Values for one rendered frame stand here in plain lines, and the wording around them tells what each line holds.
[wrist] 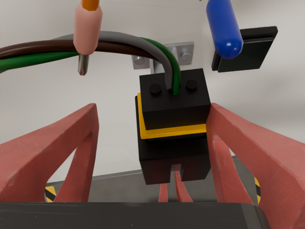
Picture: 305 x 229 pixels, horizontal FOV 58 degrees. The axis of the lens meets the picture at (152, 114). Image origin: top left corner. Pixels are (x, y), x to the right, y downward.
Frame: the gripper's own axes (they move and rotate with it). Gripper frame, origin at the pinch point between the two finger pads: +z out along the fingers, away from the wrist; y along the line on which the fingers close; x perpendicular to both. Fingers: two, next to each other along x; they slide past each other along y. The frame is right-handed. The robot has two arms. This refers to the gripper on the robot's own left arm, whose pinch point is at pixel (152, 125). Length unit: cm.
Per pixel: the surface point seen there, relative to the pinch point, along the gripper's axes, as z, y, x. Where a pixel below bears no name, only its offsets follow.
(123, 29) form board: 8.3, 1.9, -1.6
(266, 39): 8.6, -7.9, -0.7
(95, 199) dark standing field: 83, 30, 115
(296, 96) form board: 14.5, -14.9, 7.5
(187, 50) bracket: 9.4, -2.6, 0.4
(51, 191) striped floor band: 87, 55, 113
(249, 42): 8.5, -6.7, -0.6
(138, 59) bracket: 9.1, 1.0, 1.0
